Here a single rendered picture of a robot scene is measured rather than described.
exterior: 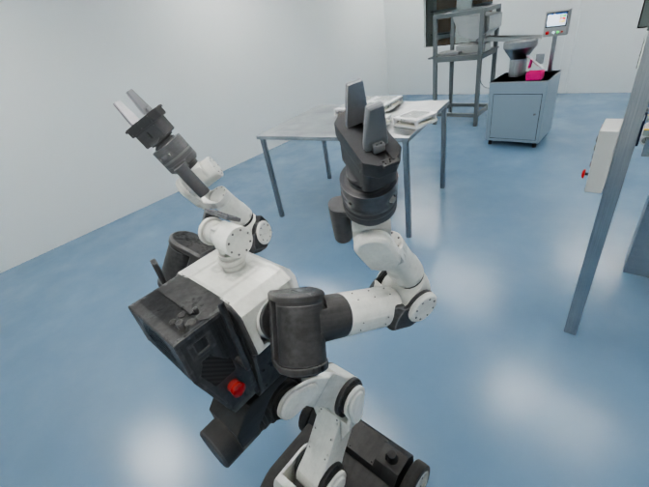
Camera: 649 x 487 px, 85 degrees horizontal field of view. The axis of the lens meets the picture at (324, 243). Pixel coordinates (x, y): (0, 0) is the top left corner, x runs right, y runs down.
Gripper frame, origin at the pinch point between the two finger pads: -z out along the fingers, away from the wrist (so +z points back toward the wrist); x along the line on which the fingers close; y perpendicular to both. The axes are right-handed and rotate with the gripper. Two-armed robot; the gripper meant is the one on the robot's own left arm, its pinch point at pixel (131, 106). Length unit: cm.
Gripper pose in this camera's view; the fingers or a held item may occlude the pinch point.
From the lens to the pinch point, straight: 105.4
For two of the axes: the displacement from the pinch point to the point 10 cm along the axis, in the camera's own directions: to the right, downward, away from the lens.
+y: -1.4, 6.5, -7.4
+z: 5.4, 6.8, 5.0
